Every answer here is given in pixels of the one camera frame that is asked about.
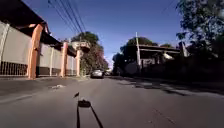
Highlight pale pole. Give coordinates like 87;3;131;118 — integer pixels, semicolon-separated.
134;31;143;72

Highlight wall with orange pillars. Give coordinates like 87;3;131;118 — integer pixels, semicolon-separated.
0;19;83;80

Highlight grey car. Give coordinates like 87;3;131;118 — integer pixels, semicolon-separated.
89;68;106;80

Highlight dark leafy tree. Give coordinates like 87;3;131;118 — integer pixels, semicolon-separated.
174;0;224;62

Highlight dark wall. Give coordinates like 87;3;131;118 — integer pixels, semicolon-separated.
139;55;224;85

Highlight grey pavement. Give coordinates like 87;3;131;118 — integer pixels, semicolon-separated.
0;75;89;103

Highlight grey asphalt road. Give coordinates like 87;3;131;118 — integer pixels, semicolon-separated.
0;75;224;128

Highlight overhead wires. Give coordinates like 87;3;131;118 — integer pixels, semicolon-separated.
46;0;88;35

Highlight house with flat roof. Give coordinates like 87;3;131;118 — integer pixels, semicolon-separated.
119;44;188;78

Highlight large green tree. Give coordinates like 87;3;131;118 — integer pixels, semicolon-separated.
71;31;110;76

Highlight building with dark roof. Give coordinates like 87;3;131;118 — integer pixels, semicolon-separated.
0;0;92;54

